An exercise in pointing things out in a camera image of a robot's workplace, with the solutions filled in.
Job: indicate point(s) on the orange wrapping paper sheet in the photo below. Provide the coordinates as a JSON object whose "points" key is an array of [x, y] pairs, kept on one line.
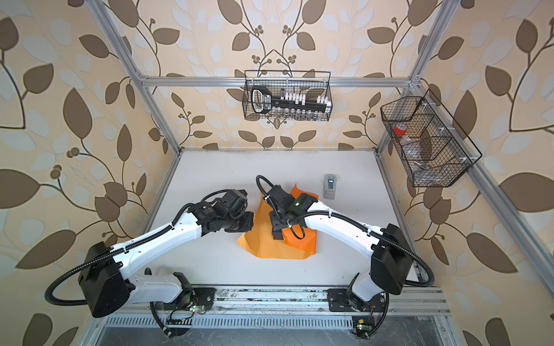
{"points": [[260, 242]]}

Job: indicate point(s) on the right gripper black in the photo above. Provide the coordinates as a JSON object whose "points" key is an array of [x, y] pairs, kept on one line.
{"points": [[275, 222]]}

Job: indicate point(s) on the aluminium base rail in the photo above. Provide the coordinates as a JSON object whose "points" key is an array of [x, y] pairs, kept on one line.
{"points": [[298, 307]]}

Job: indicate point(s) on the black tool set in basket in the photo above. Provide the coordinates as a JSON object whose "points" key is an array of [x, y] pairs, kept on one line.
{"points": [[263, 101]]}

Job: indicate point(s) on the black wire basket right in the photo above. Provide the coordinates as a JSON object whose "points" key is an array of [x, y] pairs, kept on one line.
{"points": [[437, 150]]}

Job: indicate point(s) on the red capped item in basket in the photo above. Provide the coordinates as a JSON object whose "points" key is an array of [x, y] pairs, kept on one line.
{"points": [[400, 129]]}

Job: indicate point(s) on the black wire basket centre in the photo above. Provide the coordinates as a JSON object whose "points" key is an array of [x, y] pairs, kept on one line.
{"points": [[309, 82]]}

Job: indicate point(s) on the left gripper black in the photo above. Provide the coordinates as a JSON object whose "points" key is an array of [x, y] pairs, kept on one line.
{"points": [[249, 220]]}

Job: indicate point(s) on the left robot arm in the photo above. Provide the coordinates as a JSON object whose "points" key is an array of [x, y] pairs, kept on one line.
{"points": [[115, 281]]}

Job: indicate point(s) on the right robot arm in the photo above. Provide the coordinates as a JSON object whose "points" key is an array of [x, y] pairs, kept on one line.
{"points": [[389, 264]]}

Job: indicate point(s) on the white tape dispenser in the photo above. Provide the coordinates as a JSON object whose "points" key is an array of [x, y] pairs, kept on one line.
{"points": [[329, 190]]}

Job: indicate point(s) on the black wire basket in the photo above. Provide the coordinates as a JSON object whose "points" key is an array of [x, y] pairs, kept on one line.
{"points": [[309, 82], [437, 150]]}

